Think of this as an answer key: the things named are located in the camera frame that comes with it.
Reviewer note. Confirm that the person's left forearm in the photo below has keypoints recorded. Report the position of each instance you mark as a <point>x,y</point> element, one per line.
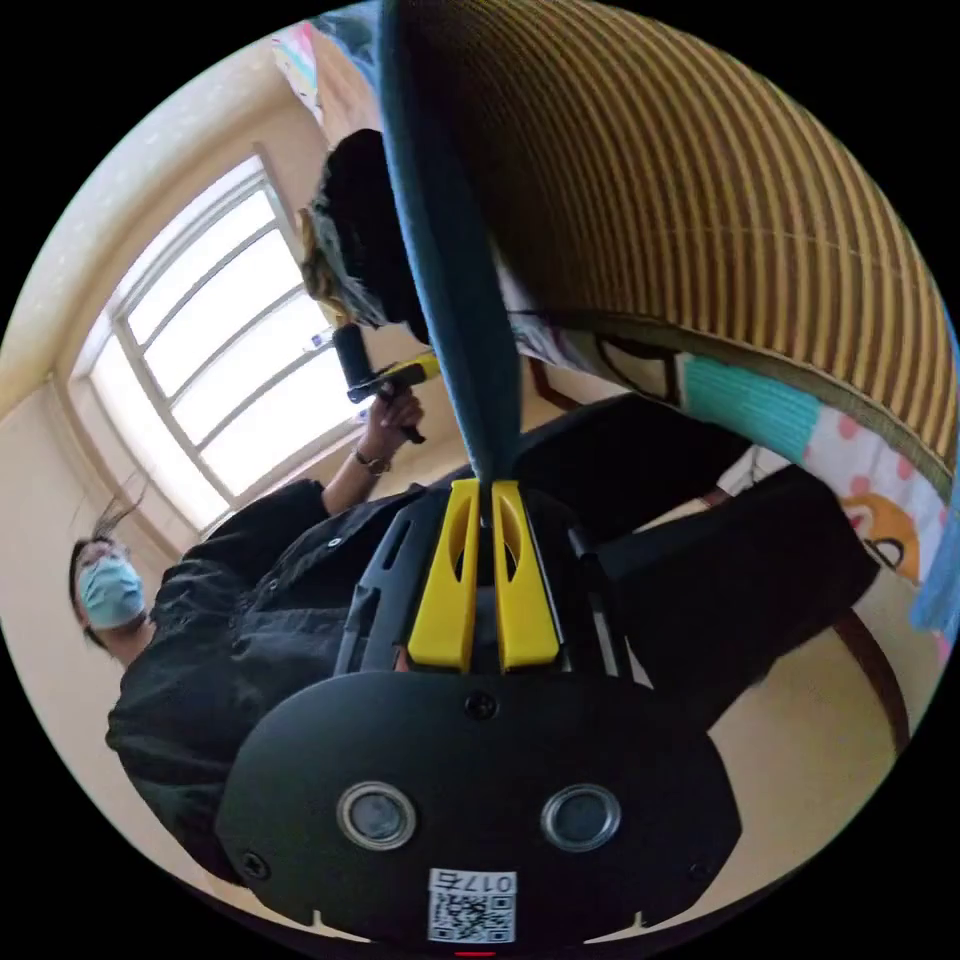
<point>351,481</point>

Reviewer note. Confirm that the pile of clothes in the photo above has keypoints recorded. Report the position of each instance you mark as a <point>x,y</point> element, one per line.
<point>360,217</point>

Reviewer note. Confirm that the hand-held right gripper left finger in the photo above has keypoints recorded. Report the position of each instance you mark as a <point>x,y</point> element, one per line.
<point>444,600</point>

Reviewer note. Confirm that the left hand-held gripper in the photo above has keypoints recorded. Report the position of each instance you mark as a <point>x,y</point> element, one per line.
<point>373,389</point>

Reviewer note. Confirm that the light blue jeans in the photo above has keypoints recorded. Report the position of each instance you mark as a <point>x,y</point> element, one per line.
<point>450,262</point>

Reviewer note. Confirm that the window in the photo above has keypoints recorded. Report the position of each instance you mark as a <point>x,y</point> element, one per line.
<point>217,337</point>

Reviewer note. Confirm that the person's left hand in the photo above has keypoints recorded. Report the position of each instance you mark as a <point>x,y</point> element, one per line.
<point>395,414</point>

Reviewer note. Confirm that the person's body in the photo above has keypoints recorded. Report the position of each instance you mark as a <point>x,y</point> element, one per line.
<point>247,615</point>

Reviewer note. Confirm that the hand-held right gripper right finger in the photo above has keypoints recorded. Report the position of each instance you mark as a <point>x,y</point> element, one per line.
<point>525,607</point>

